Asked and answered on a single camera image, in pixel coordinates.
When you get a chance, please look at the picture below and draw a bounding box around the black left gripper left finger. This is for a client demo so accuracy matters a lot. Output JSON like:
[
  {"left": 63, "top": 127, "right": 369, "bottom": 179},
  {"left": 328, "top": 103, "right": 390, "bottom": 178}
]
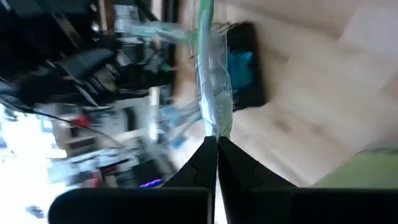
[{"left": 48, "top": 136, "right": 218, "bottom": 224}]

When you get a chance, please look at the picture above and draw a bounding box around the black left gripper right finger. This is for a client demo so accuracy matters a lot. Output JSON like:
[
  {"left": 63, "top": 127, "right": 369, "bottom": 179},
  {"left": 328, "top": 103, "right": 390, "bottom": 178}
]
[{"left": 217, "top": 136, "right": 398, "bottom": 224}]

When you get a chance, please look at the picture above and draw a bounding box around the blue toothbrush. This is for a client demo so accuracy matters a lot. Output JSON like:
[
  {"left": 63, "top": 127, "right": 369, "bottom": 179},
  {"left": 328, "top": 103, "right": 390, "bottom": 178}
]
[{"left": 160, "top": 104, "right": 205, "bottom": 147}]

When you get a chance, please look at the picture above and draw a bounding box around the green toothbrush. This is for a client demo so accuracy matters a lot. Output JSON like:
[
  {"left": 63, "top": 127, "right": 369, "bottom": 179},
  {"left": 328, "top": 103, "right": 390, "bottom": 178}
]
[
  {"left": 188, "top": 0, "right": 234, "bottom": 141},
  {"left": 130, "top": 22, "right": 194, "bottom": 46}
]

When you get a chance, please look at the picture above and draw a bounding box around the blue mouthwash bottle white cap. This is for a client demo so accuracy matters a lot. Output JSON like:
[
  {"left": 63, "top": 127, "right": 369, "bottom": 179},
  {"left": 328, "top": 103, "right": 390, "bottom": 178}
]
[{"left": 229, "top": 50, "right": 256, "bottom": 91}]

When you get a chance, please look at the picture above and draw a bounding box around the green disinfecting wipes canister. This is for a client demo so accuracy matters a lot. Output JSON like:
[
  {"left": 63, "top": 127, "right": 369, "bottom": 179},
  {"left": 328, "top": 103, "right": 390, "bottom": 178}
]
[{"left": 313, "top": 151, "right": 398, "bottom": 189}]

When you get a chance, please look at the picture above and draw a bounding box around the black wire caddy basket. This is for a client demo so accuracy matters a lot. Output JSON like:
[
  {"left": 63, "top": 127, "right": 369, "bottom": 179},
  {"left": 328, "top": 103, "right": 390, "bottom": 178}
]
[{"left": 226, "top": 21, "right": 267, "bottom": 112}]

